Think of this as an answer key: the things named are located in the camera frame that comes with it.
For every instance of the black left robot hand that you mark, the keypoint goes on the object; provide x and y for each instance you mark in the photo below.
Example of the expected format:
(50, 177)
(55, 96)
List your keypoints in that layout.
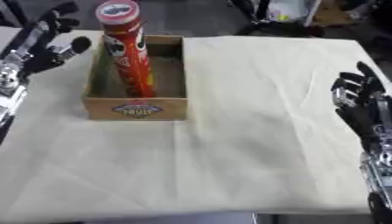
(45, 58)

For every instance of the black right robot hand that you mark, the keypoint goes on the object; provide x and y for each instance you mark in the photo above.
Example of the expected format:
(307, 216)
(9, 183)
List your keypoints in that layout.
(361, 108)

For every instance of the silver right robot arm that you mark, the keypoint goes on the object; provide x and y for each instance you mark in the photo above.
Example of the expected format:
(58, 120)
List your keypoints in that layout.
(378, 172)

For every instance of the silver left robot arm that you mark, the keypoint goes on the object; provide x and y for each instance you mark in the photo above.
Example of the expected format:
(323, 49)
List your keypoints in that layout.
(10, 87)

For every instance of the tan cardboard box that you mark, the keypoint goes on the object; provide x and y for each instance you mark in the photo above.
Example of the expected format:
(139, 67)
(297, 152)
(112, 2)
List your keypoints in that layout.
(137, 87)

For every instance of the red cylindrical snack can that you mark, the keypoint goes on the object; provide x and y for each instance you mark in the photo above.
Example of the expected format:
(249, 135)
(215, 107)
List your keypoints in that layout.
(133, 58)

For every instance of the black chair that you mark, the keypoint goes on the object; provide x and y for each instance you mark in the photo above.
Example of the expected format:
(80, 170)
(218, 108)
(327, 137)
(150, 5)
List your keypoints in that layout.
(275, 17)

